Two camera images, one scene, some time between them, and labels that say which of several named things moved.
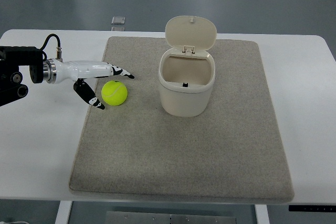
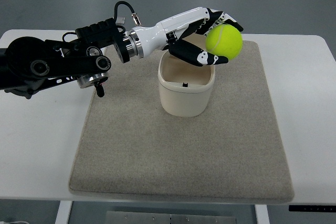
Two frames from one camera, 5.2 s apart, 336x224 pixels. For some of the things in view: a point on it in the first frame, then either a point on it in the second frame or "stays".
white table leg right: x=262 y=213 stays
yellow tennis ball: x=114 y=93 to x=224 y=40
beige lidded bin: x=186 y=74 stays
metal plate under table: x=136 y=217 stays
